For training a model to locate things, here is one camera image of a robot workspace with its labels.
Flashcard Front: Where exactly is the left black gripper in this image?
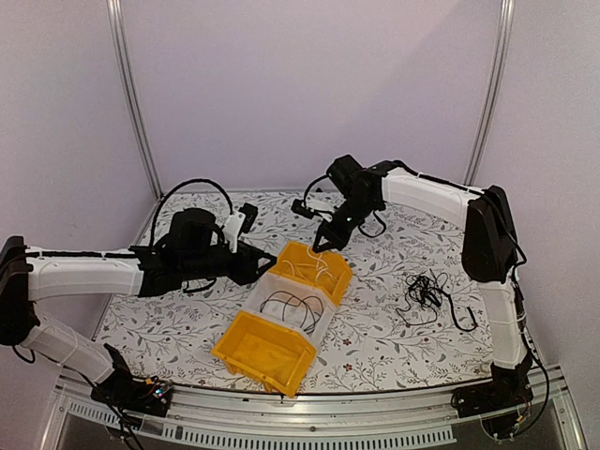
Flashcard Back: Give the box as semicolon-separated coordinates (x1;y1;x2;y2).
181;241;278;286

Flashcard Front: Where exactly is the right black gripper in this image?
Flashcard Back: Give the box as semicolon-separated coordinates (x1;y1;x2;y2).
313;194;380;251

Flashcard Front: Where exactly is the thin black cable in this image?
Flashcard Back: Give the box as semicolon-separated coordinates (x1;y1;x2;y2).
259;290;324;335

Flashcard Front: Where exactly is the black cable bundle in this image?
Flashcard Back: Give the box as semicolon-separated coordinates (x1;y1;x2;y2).
396;273;451;327

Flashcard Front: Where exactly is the thick black cable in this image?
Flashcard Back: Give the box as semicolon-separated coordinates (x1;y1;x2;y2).
447;294;478;333

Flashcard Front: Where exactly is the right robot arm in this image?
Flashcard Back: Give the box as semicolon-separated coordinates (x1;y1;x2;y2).
299;155;536;416

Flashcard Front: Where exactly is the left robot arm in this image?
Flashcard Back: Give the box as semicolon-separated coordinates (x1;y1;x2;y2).
1;203;277;414

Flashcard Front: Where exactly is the far yellow plastic bin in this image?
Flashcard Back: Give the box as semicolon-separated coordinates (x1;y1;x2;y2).
269;241;353;307

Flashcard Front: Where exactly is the yellow plastic bin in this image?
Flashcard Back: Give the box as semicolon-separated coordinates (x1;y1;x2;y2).
269;241;353;307
212;310;316;398

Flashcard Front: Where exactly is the white translucent plastic bin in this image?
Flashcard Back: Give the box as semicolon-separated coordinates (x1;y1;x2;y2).
242;273;337;350

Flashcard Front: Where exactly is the near yellow plastic bin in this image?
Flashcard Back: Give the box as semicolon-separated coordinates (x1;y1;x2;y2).
212;310;316;398

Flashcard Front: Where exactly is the floral patterned table mat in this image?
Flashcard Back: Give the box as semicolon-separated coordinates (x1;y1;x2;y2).
96;205;492;394

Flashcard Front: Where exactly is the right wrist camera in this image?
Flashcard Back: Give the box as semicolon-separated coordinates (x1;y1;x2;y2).
292;199;335;221

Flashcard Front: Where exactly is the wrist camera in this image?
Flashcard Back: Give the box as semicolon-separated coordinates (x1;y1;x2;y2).
292;199;335;221
222;202;258;253

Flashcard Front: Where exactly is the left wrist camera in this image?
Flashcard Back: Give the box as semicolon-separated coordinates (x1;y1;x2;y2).
222;202;258;253

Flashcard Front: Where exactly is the front aluminium rail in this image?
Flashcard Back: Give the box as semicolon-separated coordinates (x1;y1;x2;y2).
39;365;588;449

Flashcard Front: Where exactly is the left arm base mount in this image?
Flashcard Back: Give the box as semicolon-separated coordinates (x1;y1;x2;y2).
91;372;173;417

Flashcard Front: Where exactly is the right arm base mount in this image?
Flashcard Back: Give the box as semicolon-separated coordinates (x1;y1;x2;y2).
450;380;533;441

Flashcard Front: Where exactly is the left aluminium frame post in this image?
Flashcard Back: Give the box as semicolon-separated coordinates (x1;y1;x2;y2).
106;0;163;200

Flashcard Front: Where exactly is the aluminium frame post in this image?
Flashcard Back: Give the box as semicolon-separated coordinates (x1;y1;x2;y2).
106;0;163;200
463;0;515;186

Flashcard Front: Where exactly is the right aluminium frame post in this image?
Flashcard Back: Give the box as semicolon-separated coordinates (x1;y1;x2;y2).
463;0;515;186

